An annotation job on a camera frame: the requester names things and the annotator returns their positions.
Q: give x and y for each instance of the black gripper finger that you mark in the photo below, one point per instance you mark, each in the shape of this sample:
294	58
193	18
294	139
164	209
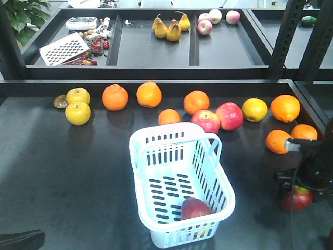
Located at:
34	239

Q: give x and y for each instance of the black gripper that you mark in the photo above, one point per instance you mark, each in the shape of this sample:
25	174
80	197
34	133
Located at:
313	171

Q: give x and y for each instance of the dark red apple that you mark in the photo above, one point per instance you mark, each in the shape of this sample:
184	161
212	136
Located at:
300	199
193	208
330	240

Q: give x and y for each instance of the light blue plastic basket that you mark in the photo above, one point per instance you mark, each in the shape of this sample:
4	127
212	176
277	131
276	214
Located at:
170	164

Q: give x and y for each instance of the small orange right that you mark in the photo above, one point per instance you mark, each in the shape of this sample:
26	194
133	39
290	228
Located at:
304	131

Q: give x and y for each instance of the small orange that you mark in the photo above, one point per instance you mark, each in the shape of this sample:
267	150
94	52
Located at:
304	131
169	116
275	141

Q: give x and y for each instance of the small orange left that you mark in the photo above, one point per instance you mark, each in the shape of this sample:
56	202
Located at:
275	141

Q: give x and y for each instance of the large navel orange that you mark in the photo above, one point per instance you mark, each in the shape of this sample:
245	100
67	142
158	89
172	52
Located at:
285	108

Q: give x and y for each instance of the yellow orange citrus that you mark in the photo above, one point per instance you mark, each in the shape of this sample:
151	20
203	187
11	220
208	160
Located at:
254	109

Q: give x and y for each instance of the glossy red apple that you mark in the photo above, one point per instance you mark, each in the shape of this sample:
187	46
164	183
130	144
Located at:
230	115

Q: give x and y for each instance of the pink red apple left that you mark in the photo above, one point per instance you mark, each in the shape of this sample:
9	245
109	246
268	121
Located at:
207	120

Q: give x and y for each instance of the yellow russet pear front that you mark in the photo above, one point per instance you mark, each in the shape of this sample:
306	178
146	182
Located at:
78	113

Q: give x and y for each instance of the yellow russet pear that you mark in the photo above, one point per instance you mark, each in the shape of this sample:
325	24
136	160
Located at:
78	95
78	113

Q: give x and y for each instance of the large orange back left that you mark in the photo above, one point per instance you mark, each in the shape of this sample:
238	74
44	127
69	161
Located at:
195	101

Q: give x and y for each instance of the black wooden fruit stand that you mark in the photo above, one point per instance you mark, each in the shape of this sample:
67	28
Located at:
76	183

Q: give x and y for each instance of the yellow russet pear back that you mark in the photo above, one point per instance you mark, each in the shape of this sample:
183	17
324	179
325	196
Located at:
78	95

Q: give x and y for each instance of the small orange middle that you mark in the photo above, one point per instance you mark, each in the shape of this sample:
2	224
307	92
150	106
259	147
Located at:
169	116

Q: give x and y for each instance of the tangerine with knob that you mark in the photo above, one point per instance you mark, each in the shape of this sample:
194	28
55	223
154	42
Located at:
115	97

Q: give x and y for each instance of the round orange back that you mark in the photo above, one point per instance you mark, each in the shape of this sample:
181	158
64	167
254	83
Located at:
149	94

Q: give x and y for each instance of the white grater board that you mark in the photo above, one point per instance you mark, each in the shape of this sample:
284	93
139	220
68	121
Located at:
63	49

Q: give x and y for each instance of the potted green plant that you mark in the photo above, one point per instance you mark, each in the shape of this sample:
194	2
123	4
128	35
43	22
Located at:
22	13

